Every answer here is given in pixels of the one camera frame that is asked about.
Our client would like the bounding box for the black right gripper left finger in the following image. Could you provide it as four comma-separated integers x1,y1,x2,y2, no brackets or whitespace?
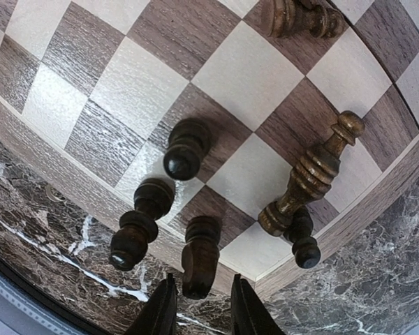
125,274,177,335

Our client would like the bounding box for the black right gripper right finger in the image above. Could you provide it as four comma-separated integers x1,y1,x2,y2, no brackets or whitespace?
230,274,283,335

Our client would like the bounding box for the dark wooden chess piece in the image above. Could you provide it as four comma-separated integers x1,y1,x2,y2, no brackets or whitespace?
163,118,212,181
182,216,221,300
284,207,321,269
109,178,175,271
258,110,365,237
260,0,346,38

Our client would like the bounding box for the metal board latch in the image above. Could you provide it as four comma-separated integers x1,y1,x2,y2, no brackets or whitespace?
45,184,66,202

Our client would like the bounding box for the wooden chess board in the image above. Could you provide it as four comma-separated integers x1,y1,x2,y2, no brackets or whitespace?
0,1,419,297

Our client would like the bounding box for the grey slotted cable duct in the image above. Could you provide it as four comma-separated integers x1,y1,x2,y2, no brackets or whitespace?
0,274,83,335

